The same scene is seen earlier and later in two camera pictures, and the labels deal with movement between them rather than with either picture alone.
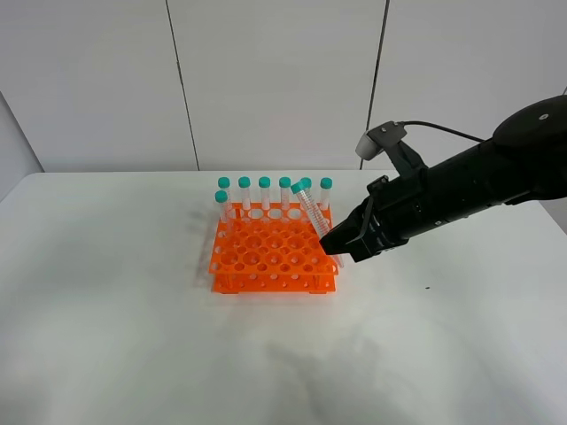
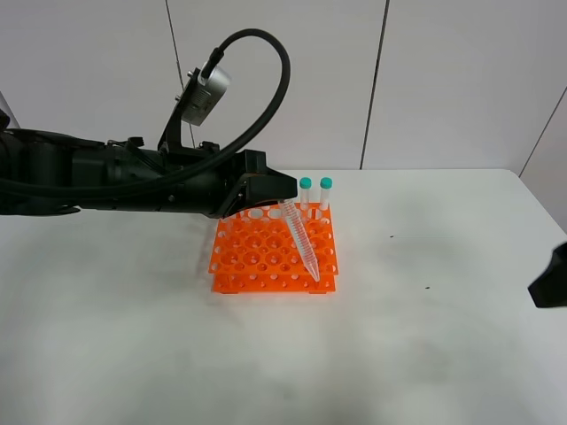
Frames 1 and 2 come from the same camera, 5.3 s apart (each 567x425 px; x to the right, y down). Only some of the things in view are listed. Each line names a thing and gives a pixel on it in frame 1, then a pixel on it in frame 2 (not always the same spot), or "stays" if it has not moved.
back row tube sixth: (326, 184) stays
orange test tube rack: (273, 248) stays
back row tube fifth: (306, 184) stays
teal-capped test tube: (316, 218) -> (302, 244)
